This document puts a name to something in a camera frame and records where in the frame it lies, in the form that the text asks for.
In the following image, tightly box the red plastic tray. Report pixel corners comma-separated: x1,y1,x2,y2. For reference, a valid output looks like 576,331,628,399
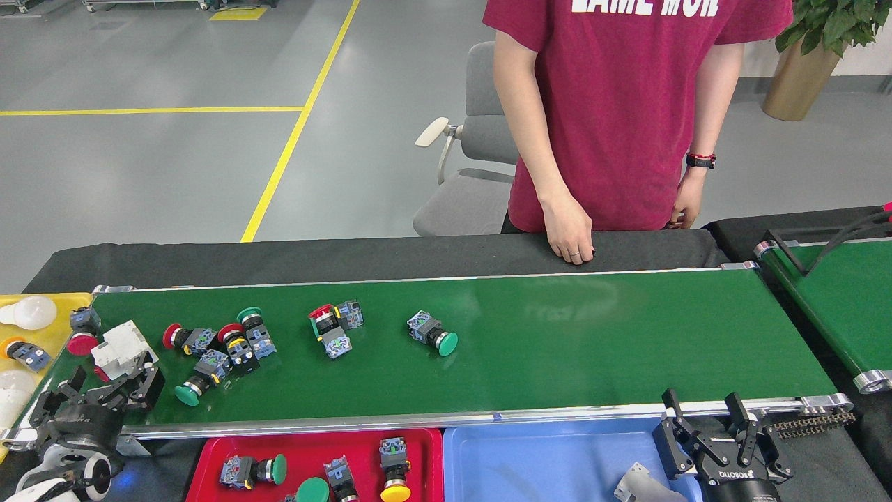
185,427,445,502

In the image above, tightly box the black drive chain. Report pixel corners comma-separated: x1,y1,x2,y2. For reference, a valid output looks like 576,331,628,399
770,410,856,439

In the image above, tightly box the yellow plastic tray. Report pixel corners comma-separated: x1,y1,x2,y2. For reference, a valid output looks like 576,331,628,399
0,293,93,461

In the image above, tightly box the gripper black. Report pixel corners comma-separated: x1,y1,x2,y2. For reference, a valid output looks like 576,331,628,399
28,352,166,454
652,388,795,502

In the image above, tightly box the white light bulb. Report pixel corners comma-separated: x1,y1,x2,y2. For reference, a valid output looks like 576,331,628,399
0,370,37,429
0,296,58,330

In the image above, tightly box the grey office chair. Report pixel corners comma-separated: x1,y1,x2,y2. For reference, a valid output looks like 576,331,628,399
413,42,520,236

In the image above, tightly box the white circuit breaker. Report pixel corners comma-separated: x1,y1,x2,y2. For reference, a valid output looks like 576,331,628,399
613,462,671,502
91,319,160,382

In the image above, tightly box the green push button switch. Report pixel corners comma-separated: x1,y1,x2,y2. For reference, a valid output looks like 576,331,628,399
219,453,288,490
174,349,231,407
407,310,459,358
236,307,278,360
284,477,330,502

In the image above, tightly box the person's left hand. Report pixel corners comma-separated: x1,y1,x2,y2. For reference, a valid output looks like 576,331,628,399
668,169,706,231

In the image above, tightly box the person's right hand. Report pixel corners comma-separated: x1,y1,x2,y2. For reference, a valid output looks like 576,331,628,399
542,192,597,266

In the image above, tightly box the person in red shirt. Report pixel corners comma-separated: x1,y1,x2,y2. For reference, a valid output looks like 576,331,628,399
482,0,794,266

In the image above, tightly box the yellow push button switch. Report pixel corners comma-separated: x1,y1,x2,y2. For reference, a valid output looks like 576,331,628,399
379,437,413,502
0,337,54,372

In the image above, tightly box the potted green plant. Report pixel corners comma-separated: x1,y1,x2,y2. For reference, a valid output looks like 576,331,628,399
761,0,892,122

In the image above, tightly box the long green conveyor belt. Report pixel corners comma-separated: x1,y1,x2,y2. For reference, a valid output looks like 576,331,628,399
0,261,856,454

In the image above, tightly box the black bracket with cables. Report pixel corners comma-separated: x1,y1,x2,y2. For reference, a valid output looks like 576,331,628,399
763,209,892,277

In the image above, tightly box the blue plastic tray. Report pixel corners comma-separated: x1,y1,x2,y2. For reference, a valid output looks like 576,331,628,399
443,417,705,502

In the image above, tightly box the short green conveyor belt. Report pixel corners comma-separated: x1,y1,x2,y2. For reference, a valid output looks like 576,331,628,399
754,239,892,395

